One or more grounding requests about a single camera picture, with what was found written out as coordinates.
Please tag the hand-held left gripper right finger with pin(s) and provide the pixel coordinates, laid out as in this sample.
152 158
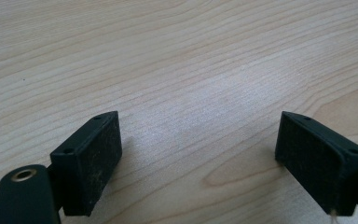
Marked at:
313 161

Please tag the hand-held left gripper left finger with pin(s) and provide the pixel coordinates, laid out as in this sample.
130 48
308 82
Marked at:
88 168

